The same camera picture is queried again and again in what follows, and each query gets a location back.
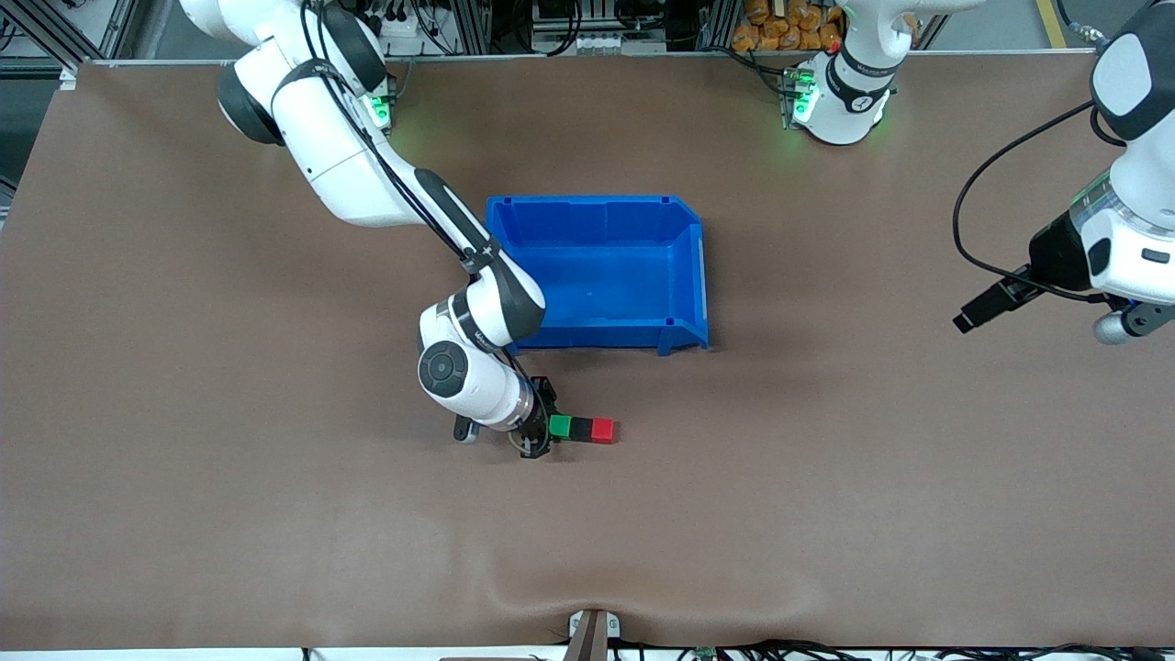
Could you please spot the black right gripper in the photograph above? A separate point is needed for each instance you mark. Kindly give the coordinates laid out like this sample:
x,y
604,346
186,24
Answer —
x,y
539,419

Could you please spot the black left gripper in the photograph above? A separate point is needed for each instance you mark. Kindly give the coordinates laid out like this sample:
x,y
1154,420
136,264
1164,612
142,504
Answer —
x,y
1056,254

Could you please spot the green cube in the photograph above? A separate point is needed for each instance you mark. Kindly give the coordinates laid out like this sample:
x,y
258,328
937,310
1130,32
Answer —
x,y
560,427

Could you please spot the red cube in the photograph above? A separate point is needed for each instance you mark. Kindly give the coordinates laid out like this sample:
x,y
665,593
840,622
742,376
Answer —
x,y
603,431

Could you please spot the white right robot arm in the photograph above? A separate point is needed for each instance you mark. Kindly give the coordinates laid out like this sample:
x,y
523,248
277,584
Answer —
x,y
340,156

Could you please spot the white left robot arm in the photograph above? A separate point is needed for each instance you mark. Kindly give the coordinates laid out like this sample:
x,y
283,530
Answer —
x,y
1124,229

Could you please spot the black cube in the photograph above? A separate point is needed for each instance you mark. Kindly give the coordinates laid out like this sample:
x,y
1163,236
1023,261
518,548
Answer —
x,y
582,430

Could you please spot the blue plastic bin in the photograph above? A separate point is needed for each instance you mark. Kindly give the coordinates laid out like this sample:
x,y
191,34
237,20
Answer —
x,y
606,275

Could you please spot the metal table clamp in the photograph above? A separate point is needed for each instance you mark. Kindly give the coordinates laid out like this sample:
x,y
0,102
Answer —
x,y
592,638

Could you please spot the brown table mat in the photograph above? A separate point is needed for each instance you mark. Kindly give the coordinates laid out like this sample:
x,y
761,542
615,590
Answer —
x,y
826,514

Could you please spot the orange snack bags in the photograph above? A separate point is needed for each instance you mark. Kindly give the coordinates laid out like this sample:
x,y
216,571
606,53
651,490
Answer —
x,y
762,23

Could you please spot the white power strip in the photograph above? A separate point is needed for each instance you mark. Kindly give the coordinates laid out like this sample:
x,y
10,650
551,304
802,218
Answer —
x,y
408,32

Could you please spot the aluminium frame post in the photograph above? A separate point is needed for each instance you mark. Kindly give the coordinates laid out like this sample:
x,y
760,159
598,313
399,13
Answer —
x,y
464,23
716,23

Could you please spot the aluminium corner bracket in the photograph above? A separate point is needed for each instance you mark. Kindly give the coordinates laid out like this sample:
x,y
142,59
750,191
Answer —
x,y
69,75

